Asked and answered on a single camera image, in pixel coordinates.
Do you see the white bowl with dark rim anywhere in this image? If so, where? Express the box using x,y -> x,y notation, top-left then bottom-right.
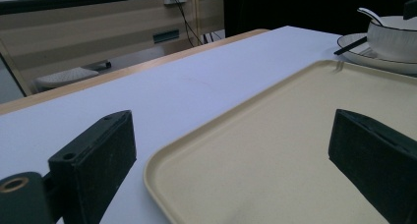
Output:
366,15 -> 417,64

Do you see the white plate with dark rim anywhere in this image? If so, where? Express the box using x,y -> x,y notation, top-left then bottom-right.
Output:
336,32 -> 417,76

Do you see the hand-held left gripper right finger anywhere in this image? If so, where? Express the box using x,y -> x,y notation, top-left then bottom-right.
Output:
328,108 -> 417,224

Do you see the dark green wall plate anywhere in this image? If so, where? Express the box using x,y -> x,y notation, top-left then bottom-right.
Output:
152,28 -> 181,44

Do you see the right hand-held gripper finger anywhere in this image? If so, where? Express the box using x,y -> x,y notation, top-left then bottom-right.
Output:
402,0 -> 417,21

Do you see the white perforated stool seat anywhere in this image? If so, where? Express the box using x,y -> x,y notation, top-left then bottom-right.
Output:
33,67 -> 100,90

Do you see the black chopstick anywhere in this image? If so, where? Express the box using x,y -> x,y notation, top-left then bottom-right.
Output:
333,35 -> 369,56

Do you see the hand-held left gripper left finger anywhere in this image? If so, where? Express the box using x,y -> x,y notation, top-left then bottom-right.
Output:
47,109 -> 138,224

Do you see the beige plastic tray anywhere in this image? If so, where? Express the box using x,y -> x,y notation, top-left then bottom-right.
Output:
143,59 -> 417,224

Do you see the black cable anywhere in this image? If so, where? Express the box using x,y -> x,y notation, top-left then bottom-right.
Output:
170,0 -> 205,47

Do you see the white ceramic spoon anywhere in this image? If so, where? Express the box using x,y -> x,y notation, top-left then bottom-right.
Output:
356,7 -> 385,27

